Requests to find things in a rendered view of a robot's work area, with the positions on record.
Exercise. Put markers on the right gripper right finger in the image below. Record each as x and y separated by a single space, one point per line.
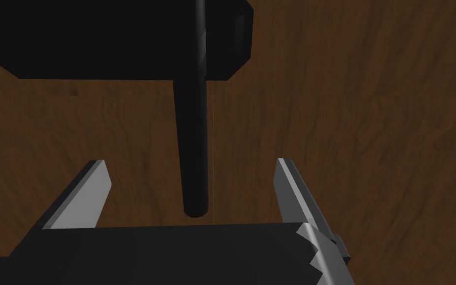
296 198

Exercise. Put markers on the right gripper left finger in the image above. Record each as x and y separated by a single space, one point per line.
87 202

